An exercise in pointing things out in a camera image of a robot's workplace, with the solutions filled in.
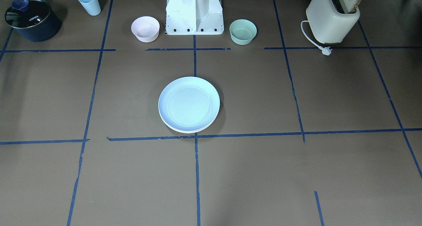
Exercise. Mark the pink bowl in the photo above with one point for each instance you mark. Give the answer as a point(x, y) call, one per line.
point(146, 29)

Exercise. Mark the green bowl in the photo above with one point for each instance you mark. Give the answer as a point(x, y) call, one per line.
point(242, 31)

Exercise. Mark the blue plate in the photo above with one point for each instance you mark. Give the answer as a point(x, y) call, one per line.
point(189, 99)

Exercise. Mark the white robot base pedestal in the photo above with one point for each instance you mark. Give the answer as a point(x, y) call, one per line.
point(194, 17)

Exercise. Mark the cream toaster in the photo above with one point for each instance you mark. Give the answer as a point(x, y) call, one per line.
point(328, 22)

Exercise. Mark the dark blue saucepan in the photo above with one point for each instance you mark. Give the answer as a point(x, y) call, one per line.
point(34, 20)

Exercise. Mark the pink plate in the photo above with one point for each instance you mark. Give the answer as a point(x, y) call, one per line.
point(189, 124)

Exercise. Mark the light blue cup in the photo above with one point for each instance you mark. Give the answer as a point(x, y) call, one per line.
point(92, 7)

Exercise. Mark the cream white plate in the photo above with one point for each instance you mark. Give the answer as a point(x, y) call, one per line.
point(186, 129)

